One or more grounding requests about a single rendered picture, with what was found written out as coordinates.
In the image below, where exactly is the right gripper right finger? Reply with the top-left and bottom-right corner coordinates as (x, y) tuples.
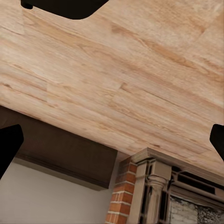
(210, 124), (224, 160)

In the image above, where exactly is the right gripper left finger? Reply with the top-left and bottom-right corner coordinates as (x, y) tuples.
(0, 124), (24, 179)

